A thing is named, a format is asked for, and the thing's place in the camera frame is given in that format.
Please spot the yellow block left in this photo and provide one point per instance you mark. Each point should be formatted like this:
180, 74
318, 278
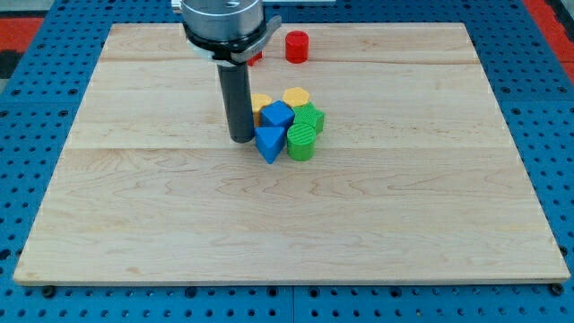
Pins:
259, 102

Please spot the red cylinder block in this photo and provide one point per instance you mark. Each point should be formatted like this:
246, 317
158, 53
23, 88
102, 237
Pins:
297, 47

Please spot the blue triangle block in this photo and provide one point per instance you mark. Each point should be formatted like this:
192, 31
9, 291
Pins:
270, 142

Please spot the light wooden board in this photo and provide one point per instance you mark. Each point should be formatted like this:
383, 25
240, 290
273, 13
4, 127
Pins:
415, 178

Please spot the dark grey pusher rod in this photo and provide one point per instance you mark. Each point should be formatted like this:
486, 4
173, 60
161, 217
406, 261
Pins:
234, 81

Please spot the small red block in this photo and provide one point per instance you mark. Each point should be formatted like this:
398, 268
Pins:
257, 57

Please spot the green cylinder block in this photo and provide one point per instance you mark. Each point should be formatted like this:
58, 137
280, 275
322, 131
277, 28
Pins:
301, 140

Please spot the blue cube block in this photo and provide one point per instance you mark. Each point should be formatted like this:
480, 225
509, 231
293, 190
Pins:
277, 114

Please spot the yellow octagon block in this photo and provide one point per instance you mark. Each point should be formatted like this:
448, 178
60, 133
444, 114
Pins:
296, 96

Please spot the green star block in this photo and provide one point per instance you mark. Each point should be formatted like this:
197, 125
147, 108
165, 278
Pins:
308, 114

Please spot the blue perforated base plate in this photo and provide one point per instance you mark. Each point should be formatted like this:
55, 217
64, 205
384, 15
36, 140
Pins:
38, 107

